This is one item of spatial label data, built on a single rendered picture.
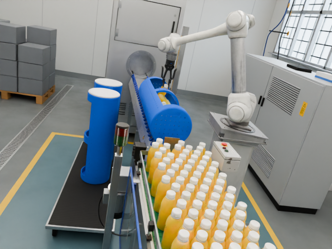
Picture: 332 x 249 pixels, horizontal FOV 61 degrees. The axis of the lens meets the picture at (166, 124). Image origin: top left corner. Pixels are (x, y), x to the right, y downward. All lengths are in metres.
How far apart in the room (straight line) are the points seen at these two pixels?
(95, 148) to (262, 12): 5.64
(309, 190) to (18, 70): 4.52
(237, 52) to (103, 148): 1.45
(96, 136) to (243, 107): 1.33
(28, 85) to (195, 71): 3.80
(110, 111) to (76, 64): 4.62
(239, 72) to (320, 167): 1.73
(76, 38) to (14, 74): 2.17
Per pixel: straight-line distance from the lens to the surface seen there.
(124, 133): 1.34
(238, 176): 2.40
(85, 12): 6.93
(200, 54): 7.04
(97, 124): 2.58
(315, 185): 3.53
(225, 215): 1.21
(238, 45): 2.04
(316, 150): 3.30
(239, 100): 2.03
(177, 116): 1.86
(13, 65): 5.28
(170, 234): 1.18
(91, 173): 2.81
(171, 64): 2.40
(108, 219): 1.62
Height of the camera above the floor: 1.77
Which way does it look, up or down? 21 degrees down
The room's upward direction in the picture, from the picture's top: 11 degrees clockwise
